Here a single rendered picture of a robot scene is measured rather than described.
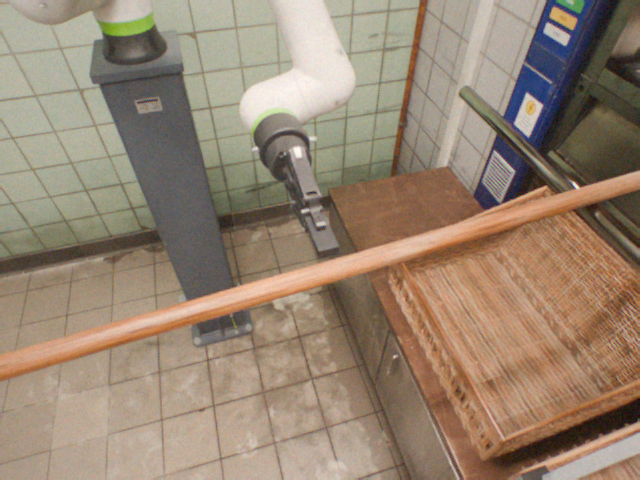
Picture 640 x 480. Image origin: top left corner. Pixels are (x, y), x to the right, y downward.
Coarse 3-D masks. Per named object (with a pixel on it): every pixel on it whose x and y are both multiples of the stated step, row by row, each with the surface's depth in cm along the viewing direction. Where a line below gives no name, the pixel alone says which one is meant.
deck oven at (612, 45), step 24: (624, 0) 91; (600, 24) 97; (624, 24) 92; (600, 48) 99; (624, 48) 96; (576, 72) 106; (600, 72) 100; (576, 96) 108; (600, 96) 101; (552, 120) 117; (576, 120) 110; (552, 144) 119
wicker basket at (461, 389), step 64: (448, 256) 130; (512, 256) 131; (576, 256) 112; (448, 320) 120; (512, 320) 120; (576, 320) 112; (448, 384) 104; (512, 384) 107; (576, 384) 107; (512, 448) 96
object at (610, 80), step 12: (612, 72) 97; (624, 72) 97; (636, 72) 97; (600, 84) 100; (612, 84) 97; (624, 84) 95; (636, 84) 93; (624, 96) 95; (636, 96) 93; (636, 108) 93
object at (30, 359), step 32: (576, 192) 64; (608, 192) 65; (480, 224) 60; (512, 224) 61; (352, 256) 56; (384, 256) 56; (416, 256) 58; (256, 288) 53; (288, 288) 54; (128, 320) 50; (160, 320) 50; (192, 320) 51; (32, 352) 47; (64, 352) 47; (96, 352) 49
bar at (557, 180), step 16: (464, 96) 93; (480, 96) 90; (480, 112) 88; (496, 112) 86; (496, 128) 84; (512, 128) 82; (512, 144) 81; (528, 144) 78; (528, 160) 77; (544, 160) 75; (544, 176) 74; (560, 176) 72; (560, 192) 72; (592, 208) 67; (592, 224) 67; (608, 224) 65; (608, 240) 64; (624, 240) 62; (624, 256) 62; (608, 448) 57; (624, 448) 56; (544, 464) 62; (576, 464) 58; (592, 464) 57; (608, 464) 56
